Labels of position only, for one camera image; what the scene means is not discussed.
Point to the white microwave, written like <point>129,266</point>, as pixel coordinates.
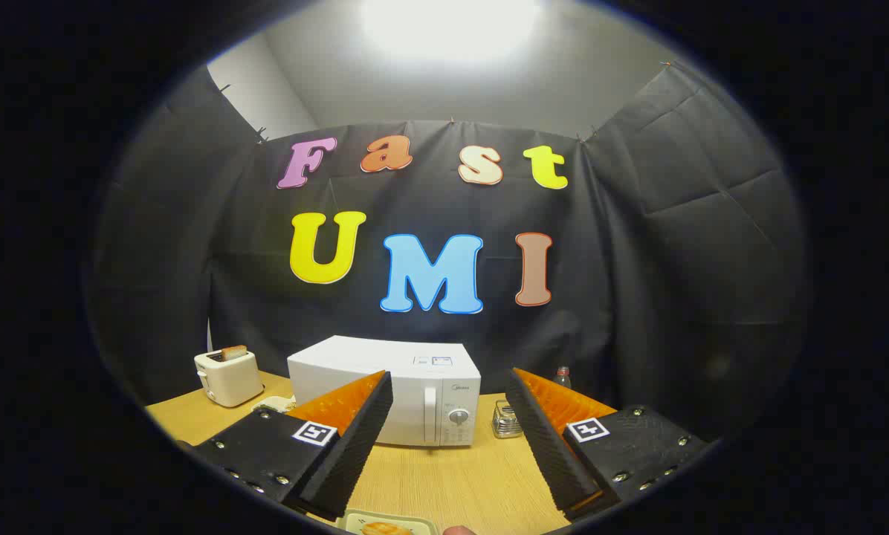
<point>422,409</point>

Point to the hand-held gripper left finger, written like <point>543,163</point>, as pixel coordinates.
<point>355,453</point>

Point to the black backdrop cloth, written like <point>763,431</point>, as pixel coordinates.
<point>638,297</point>

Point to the cream toaster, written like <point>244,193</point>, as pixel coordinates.
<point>233,380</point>

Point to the toast slice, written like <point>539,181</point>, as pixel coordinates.
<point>234,352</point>

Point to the clear plastic bottle red label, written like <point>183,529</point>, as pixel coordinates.
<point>562,379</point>

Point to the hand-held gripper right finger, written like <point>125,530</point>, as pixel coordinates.
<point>548,453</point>

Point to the cream tray with cherry print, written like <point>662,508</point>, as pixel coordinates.
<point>354,520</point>

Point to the white divided dish with beans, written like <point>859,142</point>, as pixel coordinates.
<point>275,405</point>

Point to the round orange bread bun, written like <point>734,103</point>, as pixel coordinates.
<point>385,530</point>

